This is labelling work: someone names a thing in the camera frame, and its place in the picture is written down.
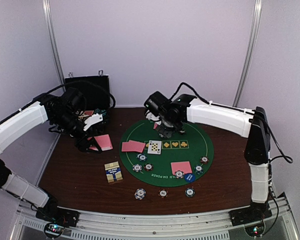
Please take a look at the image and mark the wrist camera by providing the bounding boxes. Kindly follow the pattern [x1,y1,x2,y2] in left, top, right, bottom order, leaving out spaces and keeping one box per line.
[61,87,87,115]
[143,91,169,117]

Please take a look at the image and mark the red card deck in case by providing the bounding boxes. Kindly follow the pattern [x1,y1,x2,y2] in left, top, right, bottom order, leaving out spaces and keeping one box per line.
[81,110,94,118]

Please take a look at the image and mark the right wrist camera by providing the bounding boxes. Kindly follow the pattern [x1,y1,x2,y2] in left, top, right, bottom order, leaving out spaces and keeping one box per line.
[143,91,169,117]

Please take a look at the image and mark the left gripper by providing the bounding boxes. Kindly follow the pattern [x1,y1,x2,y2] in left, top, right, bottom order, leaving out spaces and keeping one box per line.
[52,110,102,153]

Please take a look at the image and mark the black poker case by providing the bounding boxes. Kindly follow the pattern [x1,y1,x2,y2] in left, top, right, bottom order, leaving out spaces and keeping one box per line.
[64,75,111,111]

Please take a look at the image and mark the blue round button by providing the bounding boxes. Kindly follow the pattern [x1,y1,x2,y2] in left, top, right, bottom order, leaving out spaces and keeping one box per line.
[184,173,196,183]

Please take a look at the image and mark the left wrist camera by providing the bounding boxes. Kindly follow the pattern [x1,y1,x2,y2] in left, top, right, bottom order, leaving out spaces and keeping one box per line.
[61,87,87,115]

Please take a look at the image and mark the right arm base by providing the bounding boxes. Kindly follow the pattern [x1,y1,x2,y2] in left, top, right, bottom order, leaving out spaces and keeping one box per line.
[229,206,273,226]

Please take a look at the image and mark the round green poker mat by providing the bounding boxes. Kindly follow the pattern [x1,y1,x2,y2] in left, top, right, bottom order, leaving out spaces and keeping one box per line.
[119,120,214,188]

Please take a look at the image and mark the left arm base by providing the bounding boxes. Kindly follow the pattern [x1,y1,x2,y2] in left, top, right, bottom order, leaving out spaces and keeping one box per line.
[35,207,80,228]

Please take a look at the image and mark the face up spade card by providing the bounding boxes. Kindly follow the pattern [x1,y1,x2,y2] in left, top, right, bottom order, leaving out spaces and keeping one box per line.
[147,140,162,155]

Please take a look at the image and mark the green blue chip stack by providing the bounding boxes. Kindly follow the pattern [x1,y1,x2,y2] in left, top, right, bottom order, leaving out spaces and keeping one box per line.
[184,187,195,198]

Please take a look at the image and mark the single dealt pink card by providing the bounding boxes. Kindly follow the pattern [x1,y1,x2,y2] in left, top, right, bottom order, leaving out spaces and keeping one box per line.
[121,142,134,152]

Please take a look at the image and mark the brown chip stack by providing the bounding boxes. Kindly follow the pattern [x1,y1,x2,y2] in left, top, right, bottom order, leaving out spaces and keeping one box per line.
[158,189,168,198]

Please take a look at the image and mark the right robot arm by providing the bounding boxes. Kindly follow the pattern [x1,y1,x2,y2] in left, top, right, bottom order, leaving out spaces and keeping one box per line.
[144,83,276,221]

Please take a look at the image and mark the clear card box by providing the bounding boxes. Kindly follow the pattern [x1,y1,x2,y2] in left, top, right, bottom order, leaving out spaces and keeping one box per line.
[104,161,123,183]

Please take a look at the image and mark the pink playing card deck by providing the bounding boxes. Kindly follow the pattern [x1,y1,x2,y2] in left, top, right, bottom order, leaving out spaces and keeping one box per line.
[93,134,113,151]

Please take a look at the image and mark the blue white chips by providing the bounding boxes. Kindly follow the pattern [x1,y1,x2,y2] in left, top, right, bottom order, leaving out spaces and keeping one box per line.
[173,170,185,179]
[132,164,143,173]

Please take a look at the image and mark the blue white chip stack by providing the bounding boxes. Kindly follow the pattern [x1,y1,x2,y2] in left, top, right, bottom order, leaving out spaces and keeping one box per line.
[134,188,146,200]

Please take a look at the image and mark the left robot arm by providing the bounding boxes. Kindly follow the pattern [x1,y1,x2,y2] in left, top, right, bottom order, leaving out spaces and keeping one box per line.
[0,83,115,222]

